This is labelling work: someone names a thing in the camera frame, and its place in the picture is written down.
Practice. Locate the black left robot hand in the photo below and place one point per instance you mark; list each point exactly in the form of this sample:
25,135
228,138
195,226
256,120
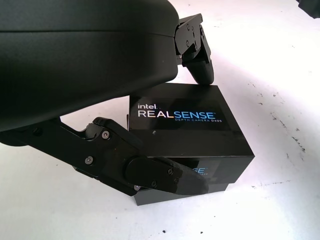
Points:
75,62

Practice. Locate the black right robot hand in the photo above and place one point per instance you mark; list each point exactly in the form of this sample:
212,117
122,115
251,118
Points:
311,6

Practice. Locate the black box lid blue print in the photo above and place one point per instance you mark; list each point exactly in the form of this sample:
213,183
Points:
200,135

